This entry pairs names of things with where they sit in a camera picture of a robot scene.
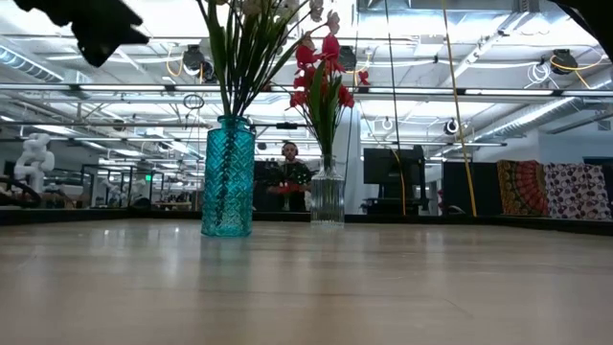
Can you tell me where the red blossom spray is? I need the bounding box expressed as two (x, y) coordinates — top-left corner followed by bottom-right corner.
(286, 71), (346, 159)
(306, 66), (371, 159)

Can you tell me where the white robot figure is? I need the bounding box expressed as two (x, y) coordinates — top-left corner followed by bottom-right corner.
(12, 132), (57, 193)

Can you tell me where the clear ribbed glass vase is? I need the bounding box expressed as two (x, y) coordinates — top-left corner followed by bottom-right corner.
(309, 153), (346, 228)

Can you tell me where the blue textured glass vase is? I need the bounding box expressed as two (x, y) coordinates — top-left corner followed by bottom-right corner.
(200, 114), (257, 239)

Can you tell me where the black partition panel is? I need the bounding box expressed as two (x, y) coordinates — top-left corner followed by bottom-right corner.
(441, 161), (499, 217)

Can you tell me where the black hanging cable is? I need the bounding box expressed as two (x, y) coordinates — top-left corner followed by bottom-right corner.
(384, 0), (407, 217)

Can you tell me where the white blossom spray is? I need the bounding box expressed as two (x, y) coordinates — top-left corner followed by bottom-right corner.
(210, 0), (307, 119)
(229, 0), (342, 119)

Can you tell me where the person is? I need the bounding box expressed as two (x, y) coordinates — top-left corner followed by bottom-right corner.
(266, 141), (313, 213)

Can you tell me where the purple patterned cloth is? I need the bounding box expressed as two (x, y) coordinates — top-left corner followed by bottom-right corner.
(543, 162), (613, 221)

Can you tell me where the yellow hanging cable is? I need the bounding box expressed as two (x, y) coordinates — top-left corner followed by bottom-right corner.
(440, 0), (478, 217)

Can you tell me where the orange mandala cloth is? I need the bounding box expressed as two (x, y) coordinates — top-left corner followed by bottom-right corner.
(496, 159), (551, 218)

